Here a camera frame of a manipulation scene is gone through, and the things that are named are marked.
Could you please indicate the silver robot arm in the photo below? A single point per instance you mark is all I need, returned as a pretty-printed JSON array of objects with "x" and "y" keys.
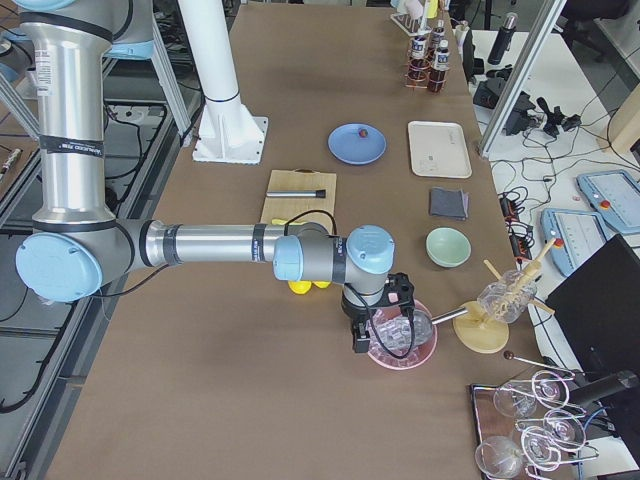
[{"x": 78, "y": 244}]

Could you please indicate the tea bottle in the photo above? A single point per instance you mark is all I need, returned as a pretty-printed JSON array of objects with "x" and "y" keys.
[
  {"x": 417, "y": 65},
  {"x": 439, "y": 67},
  {"x": 438, "y": 34}
]

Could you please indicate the tea bottle back left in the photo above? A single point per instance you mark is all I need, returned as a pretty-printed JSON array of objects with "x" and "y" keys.
[{"x": 417, "y": 65}]

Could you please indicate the grey folded cloth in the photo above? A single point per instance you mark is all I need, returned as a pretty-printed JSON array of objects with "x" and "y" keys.
[{"x": 452, "y": 204}]

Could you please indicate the blue teach pendant near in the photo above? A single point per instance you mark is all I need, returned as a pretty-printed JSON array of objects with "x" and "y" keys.
[{"x": 579, "y": 234}]

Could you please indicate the copper wire bottle rack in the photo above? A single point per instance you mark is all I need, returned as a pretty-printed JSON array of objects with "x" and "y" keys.
[{"x": 429, "y": 57}]

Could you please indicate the yellow plastic knife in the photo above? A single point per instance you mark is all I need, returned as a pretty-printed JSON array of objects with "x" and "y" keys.
[{"x": 282, "y": 222}]

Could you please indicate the yellow lemon lower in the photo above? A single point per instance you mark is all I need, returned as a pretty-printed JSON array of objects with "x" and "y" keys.
[{"x": 300, "y": 287}]

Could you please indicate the wooden cup tree stand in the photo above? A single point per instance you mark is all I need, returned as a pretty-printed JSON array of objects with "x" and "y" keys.
[{"x": 481, "y": 333}]

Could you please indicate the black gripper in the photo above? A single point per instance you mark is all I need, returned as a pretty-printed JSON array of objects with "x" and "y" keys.
[{"x": 354, "y": 316}]

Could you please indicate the tea bottle front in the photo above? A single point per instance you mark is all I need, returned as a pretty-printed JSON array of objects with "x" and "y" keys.
[{"x": 439, "y": 67}]

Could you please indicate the wire glass rack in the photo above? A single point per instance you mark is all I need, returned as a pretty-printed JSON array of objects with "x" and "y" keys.
[{"x": 528, "y": 427}]

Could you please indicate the black thermos bottle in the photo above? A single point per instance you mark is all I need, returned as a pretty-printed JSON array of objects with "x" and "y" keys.
[{"x": 503, "y": 38}]

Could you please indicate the aluminium frame post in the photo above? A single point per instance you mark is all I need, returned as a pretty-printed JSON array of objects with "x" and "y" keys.
[{"x": 542, "y": 27}]

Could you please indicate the blue round plate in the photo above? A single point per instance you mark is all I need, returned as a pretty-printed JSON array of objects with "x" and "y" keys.
[{"x": 345, "y": 144}]

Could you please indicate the black monitor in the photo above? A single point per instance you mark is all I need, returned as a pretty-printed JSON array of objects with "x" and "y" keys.
[{"x": 597, "y": 308}]

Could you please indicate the blue teach pendant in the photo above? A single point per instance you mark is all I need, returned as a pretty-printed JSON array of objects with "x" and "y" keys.
[
  {"x": 579, "y": 234},
  {"x": 615, "y": 196}
]

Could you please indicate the glass mug on stand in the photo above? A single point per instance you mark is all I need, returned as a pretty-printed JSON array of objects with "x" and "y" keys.
[{"x": 506, "y": 299}]

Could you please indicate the blue teach pendant far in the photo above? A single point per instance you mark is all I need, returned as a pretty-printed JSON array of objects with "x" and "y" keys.
[{"x": 615, "y": 196}]

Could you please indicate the steel muddler black tip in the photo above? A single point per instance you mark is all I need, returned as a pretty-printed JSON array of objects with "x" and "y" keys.
[{"x": 314, "y": 193}]

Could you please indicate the cream rabbit tray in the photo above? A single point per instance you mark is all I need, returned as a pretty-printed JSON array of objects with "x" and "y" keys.
[{"x": 438, "y": 150}]

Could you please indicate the pink cup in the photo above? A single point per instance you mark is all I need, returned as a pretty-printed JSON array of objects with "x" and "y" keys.
[{"x": 414, "y": 8}]

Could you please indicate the green bowl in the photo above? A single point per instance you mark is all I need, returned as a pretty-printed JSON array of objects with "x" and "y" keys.
[{"x": 447, "y": 247}]

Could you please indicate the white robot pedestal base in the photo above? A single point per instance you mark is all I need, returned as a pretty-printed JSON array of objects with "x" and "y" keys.
[{"x": 228, "y": 132}]

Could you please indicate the pink ice bowl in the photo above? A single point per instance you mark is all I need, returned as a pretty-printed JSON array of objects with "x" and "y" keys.
[{"x": 394, "y": 331}]

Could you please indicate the tea bottle back right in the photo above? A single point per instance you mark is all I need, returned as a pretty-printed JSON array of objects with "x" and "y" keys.
[{"x": 438, "y": 34}]

